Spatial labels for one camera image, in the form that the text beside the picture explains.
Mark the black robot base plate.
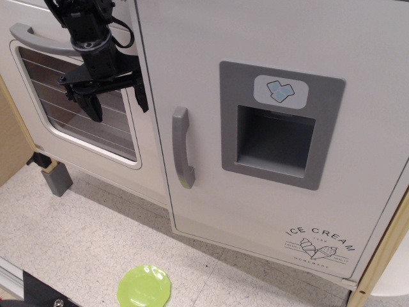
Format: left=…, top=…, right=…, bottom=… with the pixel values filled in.
left=23, top=271, right=79, bottom=307

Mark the wooden side panel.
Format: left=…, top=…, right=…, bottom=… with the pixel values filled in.
left=1, top=77, right=35, bottom=185

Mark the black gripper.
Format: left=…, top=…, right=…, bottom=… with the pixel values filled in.
left=56, top=6, right=149, bottom=122

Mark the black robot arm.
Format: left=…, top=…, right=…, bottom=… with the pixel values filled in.
left=46, top=1, right=149, bottom=122

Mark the wooden right frame post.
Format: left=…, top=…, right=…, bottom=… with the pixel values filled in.
left=346, top=189, right=408, bottom=306

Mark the white fridge door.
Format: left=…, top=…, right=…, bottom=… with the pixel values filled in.
left=136, top=1, right=408, bottom=288

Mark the white oven door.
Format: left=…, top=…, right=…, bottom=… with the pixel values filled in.
left=1, top=1, right=170, bottom=207

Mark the grey ice dispenser panel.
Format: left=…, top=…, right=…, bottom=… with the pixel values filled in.
left=219, top=61, right=346, bottom=191

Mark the grey oven door handle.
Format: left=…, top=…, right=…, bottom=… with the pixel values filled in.
left=10, top=23, right=80, bottom=56

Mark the green plastic plate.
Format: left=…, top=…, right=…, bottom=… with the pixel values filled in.
left=117, top=265, right=171, bottom=306

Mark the grey fridge door handle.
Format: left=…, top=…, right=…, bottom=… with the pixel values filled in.
left=172, top=106, right=196, bottom=189

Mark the grey cabinet leg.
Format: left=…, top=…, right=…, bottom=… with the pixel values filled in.
left=42, top=162, right=73, bottom=197

